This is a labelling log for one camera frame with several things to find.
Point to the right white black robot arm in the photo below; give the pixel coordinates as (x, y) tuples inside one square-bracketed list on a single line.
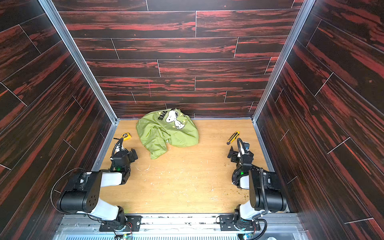
[(265, 189)]

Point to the aluminium front rail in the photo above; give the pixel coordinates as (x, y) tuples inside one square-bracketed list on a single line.
[(181, 227)]

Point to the green Snoopy zip jacket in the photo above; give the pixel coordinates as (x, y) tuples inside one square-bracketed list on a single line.
[(171, 126)]

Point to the yellow black utility knife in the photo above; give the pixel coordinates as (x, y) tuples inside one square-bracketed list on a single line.
[(234, 136)]

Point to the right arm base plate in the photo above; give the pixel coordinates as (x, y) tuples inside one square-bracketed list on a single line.
[(231, 223)]

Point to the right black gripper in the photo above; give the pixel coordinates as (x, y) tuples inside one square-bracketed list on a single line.
[(236, 155)]

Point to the yellow tape measure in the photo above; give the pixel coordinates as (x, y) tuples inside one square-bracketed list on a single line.
[(124, 137)]

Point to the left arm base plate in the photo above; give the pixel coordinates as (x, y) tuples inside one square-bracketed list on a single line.
[(132, 223)]

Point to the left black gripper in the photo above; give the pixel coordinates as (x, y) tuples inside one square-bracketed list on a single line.
[(127, 155)]

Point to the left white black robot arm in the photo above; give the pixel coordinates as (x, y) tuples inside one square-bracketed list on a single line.
[(81, 195)]

